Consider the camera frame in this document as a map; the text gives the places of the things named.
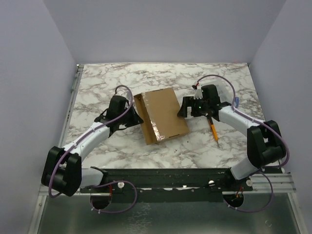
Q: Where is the brown cardboard express box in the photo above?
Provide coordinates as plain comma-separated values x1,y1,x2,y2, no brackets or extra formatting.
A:
134,87,190,145

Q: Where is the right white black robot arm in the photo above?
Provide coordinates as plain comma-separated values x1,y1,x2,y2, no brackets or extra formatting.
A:
177,84,286,191

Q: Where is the orange utility knife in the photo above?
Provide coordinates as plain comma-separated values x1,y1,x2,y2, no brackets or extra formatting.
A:
207,116,220,148

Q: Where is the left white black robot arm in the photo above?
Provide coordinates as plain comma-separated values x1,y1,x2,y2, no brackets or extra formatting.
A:
41,95,143,196

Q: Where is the clear plastic parts box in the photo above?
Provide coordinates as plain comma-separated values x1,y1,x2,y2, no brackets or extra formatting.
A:
216,84,233,102

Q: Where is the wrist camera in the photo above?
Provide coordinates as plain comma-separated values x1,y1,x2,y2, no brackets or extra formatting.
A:
192,82,203,99
126,91,132,99

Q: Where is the blue red screwdriver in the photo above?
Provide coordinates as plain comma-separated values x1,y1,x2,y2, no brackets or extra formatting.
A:
234,97,239,108

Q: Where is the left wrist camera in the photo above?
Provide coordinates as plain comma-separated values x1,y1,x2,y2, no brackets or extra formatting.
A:
126,91,132,99

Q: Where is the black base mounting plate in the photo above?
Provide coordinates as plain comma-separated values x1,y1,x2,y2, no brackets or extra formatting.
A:
80,167,254,203

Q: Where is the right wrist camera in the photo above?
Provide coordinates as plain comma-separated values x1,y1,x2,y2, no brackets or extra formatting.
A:
192,82,203,99

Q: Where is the aluminium frame rail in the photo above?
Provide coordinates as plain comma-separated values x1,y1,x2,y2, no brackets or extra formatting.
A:
39,167,297,195

